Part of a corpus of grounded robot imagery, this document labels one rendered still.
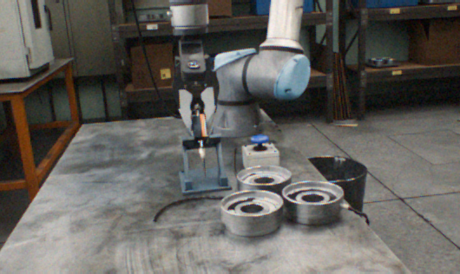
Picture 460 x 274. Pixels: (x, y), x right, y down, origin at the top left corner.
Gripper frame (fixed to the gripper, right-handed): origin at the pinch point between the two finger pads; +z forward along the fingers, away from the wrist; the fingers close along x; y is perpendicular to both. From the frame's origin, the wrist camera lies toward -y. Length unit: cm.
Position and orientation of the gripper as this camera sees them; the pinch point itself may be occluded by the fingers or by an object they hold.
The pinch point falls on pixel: (198, 124)
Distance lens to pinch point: 102.7
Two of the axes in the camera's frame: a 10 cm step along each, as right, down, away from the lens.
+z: 0.6, 9.6, 2.8
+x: -9.9, 1.0, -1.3
